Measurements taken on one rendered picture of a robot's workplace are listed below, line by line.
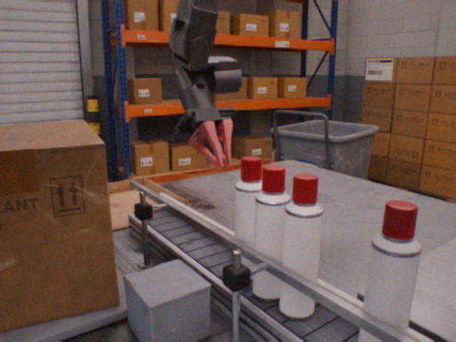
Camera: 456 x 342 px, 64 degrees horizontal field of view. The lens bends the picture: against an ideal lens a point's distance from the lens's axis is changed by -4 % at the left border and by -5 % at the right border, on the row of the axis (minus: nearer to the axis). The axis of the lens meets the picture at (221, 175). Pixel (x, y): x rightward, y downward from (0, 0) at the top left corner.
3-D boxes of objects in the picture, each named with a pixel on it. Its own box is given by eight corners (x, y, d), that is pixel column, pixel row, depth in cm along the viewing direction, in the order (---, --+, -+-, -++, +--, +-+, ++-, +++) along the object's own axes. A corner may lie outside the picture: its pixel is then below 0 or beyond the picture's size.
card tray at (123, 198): (188, 214, 107) (188, 200, 106) (97, 235, 92) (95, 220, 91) (144, 188, 130) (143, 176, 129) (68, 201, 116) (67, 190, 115)
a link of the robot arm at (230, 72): (171, 28, 68) (191, 38, 62) (225, 27, 73) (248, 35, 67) (171, 91, 75) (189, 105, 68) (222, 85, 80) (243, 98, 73)
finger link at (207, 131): (253, 154, 64) (232, 109, 67) (218, 159, 61) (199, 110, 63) (234, 173, 70) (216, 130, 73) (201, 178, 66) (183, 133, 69)
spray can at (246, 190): (270, 275, 64) (274, 158, 59) (246, 285, 62) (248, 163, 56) (250, 264, 69) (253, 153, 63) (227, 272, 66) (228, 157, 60)
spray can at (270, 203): (291, 295, 59) (300, 168, 53) (266, 306, 56) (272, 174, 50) (270, 280, 63) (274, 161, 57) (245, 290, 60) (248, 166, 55)
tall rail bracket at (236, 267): (272, 342, 55) (277, 242, 51) (232, 362, 51) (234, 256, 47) (258, 330, 58) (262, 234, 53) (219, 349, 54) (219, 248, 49)
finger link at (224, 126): (248, 155, 64) (228, 109, 67) (213, 160, 60) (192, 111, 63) (230, 174, 69) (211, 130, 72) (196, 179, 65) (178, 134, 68)
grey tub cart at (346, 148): (311, 200, 370) (317, 101, 345) (373, 215, 330) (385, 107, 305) (257, 228, 306) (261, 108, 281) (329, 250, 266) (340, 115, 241)
